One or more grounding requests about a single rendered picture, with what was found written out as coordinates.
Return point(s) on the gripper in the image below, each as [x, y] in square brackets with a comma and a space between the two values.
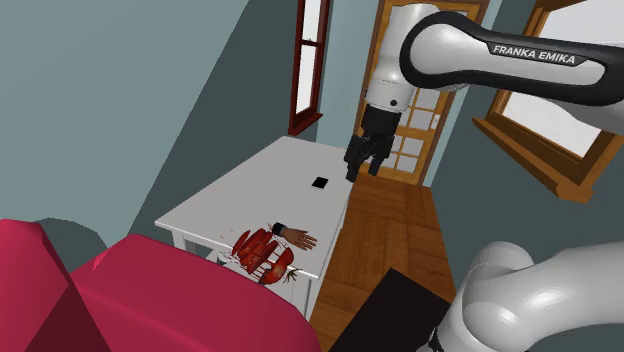
[378, 126]

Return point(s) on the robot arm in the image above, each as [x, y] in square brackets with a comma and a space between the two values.
[512, 63]

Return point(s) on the small black flat square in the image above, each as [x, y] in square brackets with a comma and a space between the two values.
[320, 183]

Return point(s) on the wooden glass-paned door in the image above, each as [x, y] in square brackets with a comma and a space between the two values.
[417, 141]

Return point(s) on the white table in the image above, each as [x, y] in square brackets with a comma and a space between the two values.
[273, 187]

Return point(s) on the model hand with dark wristband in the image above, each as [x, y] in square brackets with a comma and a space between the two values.
[298, 237]

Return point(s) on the dark red framed window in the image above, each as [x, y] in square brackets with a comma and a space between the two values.
[307, 68]

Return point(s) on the red sliced tomato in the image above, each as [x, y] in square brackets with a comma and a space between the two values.
[261, 253]

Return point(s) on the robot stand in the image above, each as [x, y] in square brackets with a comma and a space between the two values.
[390, 317]

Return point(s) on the light wooden framed window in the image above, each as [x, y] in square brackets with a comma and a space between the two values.
[565, 141]

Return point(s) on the red sofa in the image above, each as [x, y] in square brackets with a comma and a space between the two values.
[161, 302]

